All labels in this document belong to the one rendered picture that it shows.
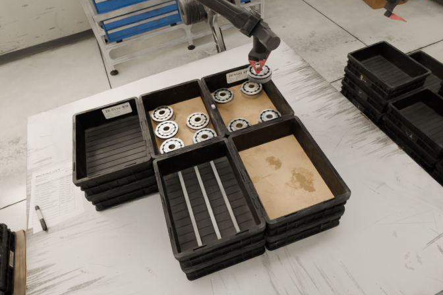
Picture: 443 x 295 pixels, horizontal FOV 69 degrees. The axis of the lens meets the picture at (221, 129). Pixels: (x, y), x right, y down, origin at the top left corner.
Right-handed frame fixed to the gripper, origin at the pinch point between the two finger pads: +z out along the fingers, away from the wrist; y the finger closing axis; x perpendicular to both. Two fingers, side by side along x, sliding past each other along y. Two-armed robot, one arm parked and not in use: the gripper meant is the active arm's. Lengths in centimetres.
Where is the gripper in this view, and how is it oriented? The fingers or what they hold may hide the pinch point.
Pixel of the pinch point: (259, 68)
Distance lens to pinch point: 136.3
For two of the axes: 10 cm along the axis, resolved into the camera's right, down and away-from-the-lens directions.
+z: 0.7, 6.7, 7.4
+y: 4.3, -6.9, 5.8
